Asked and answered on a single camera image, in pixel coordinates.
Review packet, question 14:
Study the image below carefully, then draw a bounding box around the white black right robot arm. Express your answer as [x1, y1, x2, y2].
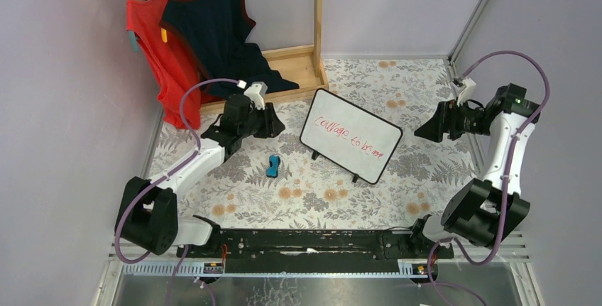
[414, 84, 539, 248]

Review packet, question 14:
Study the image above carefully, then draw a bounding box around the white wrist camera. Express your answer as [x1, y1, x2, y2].
[452, 77, 476, 105]
[243, 82, 268, 110]

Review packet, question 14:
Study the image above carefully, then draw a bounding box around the white whiteboard black frame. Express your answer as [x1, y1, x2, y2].
[300, 89, 403, 185]

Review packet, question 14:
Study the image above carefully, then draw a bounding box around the wooden clothes rack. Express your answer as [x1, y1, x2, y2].
[111, 0, 329, 116]

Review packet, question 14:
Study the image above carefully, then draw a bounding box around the red tank top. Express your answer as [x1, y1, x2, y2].
[126, 0, 202, 129]

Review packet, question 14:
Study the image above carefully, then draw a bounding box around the navy tank top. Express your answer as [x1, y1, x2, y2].
[160, 0, 299, 99]

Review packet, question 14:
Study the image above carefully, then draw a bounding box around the aluminium slotted rail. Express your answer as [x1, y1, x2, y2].
[122, 237, 531, 279]

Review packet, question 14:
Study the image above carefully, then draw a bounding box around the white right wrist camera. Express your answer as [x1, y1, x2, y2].
[452, 77, 476, 105]

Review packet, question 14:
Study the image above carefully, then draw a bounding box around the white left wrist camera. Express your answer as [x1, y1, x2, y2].
[243, 82, 268, 110]

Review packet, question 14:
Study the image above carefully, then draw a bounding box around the blue whiteboard eraser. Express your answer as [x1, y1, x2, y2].
[266, 155, 281, 178]

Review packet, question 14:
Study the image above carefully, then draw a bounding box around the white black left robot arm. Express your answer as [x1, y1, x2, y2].
[114, 93, 285, 262]

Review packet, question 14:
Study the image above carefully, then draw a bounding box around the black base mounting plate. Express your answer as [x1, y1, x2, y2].
[177, 229, 434, 274]

